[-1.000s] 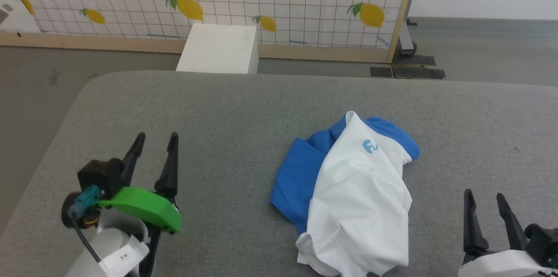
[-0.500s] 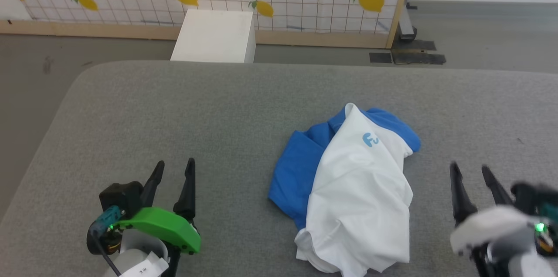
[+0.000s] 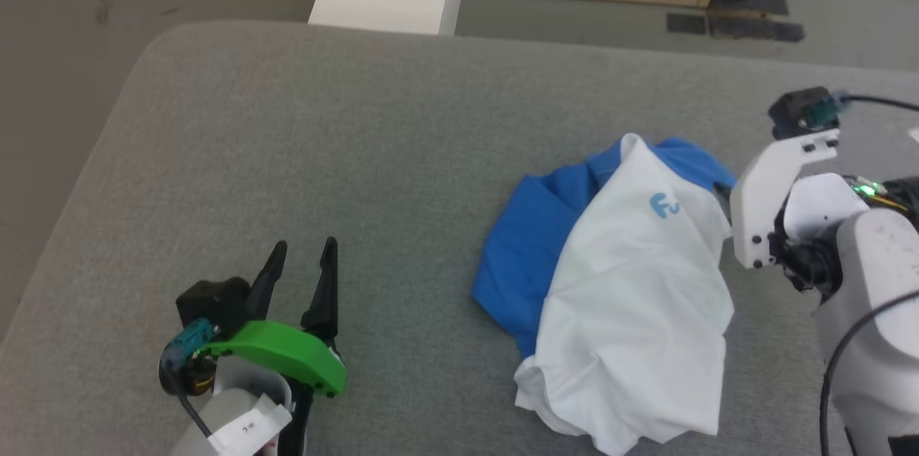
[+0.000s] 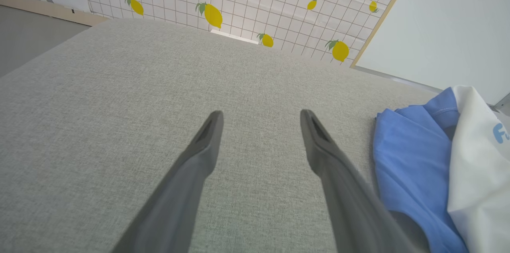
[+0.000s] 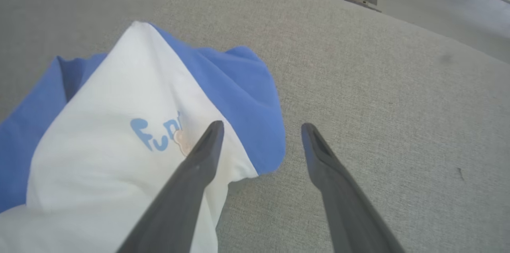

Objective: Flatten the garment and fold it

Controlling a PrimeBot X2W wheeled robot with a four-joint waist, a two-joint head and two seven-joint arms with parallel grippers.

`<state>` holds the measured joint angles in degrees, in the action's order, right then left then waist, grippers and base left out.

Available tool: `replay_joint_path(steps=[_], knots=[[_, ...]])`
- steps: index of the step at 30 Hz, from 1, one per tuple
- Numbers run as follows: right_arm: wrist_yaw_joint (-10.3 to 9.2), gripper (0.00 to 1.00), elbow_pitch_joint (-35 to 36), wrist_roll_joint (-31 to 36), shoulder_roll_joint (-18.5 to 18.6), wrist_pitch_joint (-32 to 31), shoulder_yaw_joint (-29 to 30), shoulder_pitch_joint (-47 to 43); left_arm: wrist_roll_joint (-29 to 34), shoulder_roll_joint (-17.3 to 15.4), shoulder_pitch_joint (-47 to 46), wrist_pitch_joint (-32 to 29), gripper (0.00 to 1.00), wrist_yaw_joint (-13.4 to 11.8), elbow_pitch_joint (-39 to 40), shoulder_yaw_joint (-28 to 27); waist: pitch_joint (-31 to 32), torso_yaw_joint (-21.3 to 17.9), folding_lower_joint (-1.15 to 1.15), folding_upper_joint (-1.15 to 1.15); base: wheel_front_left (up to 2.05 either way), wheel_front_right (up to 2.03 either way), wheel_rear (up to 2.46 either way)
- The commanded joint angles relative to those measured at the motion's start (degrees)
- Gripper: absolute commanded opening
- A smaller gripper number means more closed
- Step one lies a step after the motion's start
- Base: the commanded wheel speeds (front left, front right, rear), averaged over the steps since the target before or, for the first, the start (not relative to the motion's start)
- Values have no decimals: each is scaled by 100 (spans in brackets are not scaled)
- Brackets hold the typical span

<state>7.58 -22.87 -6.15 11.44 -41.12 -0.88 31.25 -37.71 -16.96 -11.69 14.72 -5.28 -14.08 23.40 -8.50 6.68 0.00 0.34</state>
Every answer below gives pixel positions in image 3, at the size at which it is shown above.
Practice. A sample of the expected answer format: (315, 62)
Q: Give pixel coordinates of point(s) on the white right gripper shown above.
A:
(764, 197)

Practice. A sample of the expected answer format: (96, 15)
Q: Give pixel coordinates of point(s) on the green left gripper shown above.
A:
(287, 352)

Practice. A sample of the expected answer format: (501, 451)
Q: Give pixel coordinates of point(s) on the white and blue shirt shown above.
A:
(632, 298)

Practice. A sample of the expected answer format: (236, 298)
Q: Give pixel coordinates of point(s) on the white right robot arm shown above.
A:
(876, 284)

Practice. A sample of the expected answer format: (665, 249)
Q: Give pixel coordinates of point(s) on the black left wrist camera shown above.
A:
(212, 301)

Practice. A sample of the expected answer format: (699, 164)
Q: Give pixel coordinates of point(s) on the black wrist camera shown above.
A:
(212, 301)
(800, 111)

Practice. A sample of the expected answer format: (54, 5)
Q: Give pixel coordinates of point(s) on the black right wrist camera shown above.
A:
(800, 111)

